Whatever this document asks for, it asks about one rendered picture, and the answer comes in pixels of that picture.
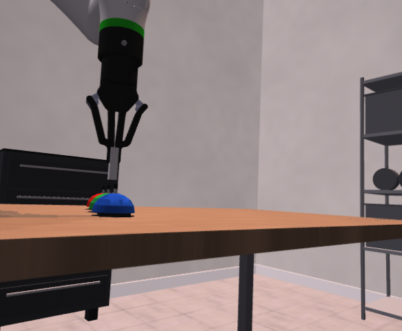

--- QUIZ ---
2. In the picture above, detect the blue dome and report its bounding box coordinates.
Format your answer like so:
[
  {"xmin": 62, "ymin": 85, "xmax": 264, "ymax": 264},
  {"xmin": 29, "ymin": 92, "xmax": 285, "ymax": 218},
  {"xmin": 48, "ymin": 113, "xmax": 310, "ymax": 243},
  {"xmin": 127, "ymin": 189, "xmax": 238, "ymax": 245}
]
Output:
[{"xmin": 92, "ymin": 183, "xmax": 134, "ymax": 217}]

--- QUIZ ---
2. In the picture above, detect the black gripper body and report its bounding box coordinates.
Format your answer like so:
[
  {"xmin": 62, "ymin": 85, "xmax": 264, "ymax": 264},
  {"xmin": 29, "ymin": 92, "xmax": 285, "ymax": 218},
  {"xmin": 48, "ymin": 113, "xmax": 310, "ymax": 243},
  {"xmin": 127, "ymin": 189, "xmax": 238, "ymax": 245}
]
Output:
[{"xmin": 97, "ymin": 56, "xmax": 139, "ymax": 112}]

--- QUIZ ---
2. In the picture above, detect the green dome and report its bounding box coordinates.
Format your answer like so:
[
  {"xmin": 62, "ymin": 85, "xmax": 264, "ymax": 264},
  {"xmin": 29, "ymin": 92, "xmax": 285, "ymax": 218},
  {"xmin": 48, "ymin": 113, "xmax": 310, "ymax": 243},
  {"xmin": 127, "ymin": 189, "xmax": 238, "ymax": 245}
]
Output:
[{"xmin": 89, "ymin": 185, "xmax": 111, "ymax": 209}]

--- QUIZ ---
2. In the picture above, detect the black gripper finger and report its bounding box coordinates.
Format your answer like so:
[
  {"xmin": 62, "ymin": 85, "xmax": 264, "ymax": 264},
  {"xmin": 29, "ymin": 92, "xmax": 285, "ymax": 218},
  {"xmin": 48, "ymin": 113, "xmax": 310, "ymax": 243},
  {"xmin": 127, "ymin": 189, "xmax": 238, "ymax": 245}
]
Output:
[
  {"xmin": 86, "ymin": 92, "xmax": 116, "ymax": 180},
  {"xmin": 113, "ymin": 94, "xmax": 148, "ymax": 180}
]

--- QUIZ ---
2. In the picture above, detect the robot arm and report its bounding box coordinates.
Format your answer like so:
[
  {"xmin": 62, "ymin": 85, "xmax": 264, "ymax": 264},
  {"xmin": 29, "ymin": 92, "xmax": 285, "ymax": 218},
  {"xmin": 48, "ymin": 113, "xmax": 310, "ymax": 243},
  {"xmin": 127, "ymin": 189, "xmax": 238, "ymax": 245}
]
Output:
[{"xmin": 51, "ymin": 0, "xmax": 150, "ymax": 67}]

